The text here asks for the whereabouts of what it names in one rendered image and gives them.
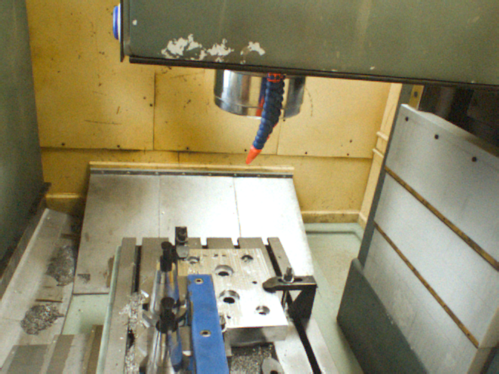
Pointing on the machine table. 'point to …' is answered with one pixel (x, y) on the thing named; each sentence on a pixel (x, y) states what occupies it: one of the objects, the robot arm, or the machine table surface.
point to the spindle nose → (255, 93)
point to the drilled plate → (267, 333)
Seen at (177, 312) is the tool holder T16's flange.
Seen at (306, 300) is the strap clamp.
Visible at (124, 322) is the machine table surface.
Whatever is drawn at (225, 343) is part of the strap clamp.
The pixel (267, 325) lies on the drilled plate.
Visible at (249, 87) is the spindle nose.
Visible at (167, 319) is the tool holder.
